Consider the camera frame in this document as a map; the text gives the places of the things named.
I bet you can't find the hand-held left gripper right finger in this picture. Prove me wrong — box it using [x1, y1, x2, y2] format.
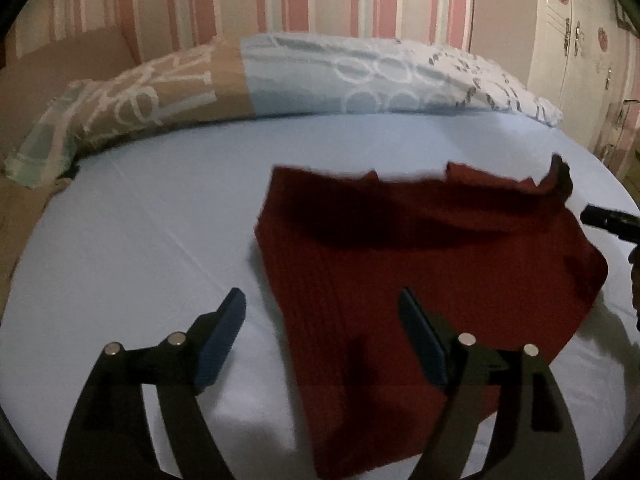
[398, 287, 586, 480]

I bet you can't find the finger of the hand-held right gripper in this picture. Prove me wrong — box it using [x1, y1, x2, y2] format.
[580, 204, 640, 242]

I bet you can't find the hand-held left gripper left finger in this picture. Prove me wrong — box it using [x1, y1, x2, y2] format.
[56, 287, 247, 480]

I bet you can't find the dark red knit sweater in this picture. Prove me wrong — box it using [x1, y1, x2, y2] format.
[254, 154, 610, 480]

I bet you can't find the white wardrobe with red decals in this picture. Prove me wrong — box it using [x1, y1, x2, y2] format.
[527, 0, 640, 156]

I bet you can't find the patterned pillow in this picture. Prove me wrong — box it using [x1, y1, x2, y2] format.
[4, 32, 563, 188]

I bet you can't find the beige padded headboard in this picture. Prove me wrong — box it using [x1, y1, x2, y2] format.
[0, 27, 146, 136]

